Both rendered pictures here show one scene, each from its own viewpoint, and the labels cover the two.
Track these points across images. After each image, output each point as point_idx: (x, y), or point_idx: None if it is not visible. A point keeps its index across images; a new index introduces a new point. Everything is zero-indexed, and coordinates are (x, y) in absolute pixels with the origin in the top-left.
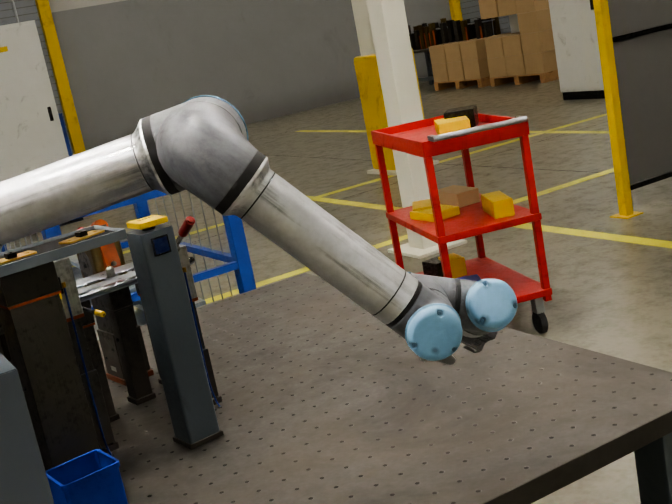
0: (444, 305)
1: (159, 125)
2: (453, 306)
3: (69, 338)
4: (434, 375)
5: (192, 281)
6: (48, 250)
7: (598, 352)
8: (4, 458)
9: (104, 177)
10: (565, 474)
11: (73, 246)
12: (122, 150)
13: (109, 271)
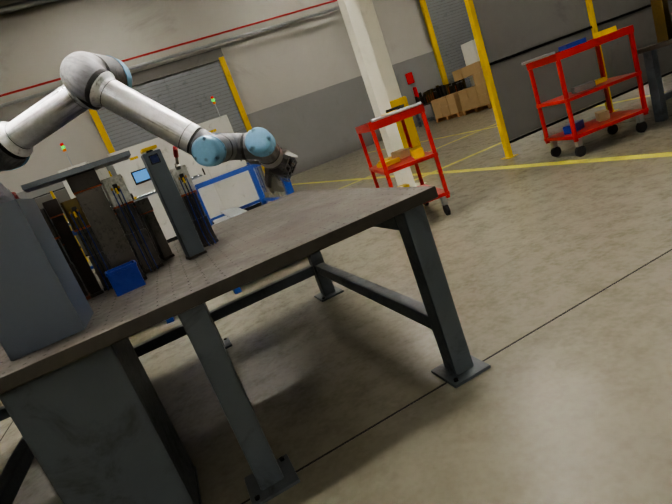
0: (209, 136)
1: None
2: (239, 145)
3: (110, 207)
4: (312, 212)
5: (191, 182)
6: None
7: (391, 187)
8: (18, 243)
9: (55, 103)
10: (335, 236)
11: (100, 160)
12: (61, 88)
13: None
